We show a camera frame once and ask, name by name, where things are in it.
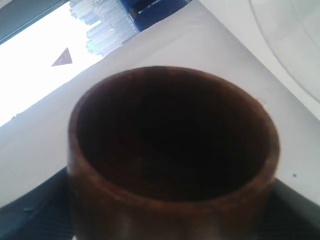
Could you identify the clear plastic shaker cup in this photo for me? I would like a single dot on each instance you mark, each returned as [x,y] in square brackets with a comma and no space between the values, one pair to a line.
[291,29]

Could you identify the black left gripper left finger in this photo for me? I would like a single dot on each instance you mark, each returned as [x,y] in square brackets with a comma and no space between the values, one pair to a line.
[41,214]

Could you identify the brown wooden cup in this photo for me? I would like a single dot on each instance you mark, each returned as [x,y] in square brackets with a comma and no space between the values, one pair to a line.
[169,153]

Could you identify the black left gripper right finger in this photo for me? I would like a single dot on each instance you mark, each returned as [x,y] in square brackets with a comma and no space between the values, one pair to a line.
[289,216]

